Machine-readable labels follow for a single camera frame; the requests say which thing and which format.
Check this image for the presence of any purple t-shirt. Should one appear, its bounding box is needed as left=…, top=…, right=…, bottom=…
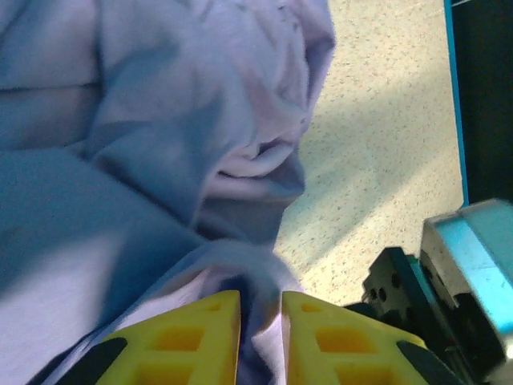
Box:
left=0, top=0, right=336, bottom=385

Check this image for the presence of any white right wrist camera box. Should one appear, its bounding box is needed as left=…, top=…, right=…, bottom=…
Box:
left=418, top=199, right=513, bottom=362

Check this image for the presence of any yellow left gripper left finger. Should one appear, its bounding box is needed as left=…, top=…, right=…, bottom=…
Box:
left=66, top=290, right=241, bottom=385

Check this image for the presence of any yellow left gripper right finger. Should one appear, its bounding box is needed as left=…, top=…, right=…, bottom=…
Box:
left=282, top=290, right=462, bottom=385

